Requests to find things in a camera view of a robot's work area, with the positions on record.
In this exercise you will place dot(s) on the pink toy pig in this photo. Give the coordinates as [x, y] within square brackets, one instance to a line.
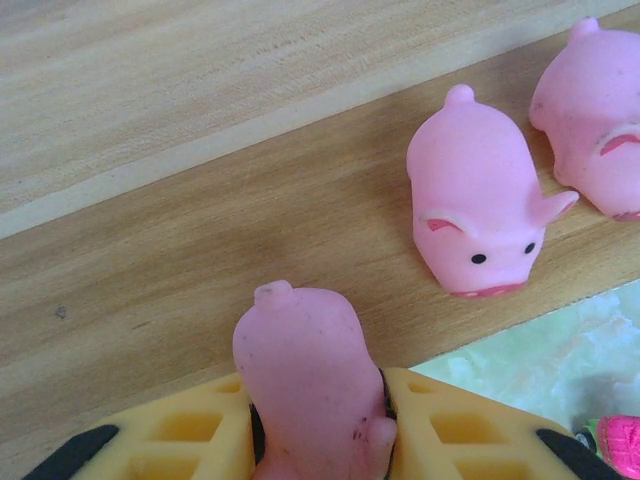
[470, 175]
[595, 100]
[310, 380]

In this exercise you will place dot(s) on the green marbled table mat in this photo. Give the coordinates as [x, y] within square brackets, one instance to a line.
[525, 360]

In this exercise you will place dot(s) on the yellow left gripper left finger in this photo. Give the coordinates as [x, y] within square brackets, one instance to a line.
[190, 435]

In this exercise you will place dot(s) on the pink top toy truck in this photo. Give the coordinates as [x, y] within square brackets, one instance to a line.
[620, 440]

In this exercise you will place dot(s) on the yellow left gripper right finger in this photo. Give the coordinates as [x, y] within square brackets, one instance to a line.
[465, 435]

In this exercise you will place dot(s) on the wooden shelf with white frame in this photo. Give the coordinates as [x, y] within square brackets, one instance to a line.
[200, 225]

